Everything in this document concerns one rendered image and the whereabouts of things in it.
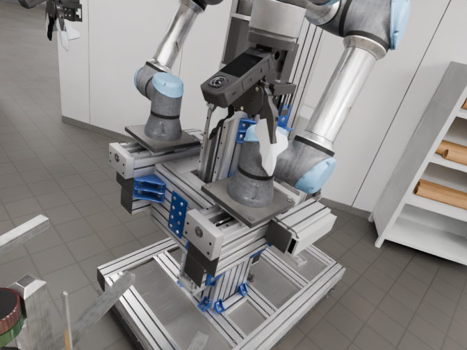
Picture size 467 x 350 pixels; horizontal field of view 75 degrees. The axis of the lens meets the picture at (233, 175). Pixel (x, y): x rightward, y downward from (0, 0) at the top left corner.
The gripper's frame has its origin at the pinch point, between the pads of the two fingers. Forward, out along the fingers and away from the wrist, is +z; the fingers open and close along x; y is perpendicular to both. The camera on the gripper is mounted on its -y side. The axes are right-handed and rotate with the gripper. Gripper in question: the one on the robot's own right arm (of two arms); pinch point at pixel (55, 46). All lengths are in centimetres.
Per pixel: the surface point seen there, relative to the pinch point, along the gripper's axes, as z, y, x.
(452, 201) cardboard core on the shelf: 76, 255, -111
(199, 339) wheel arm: 48, 0, -87
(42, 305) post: 22, -30, -79
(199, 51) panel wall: 17, 159, 117
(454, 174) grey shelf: 62, 283, -101
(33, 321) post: 24, -31, -79
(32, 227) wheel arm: 36, -22, -43
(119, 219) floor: 132, 55, 55
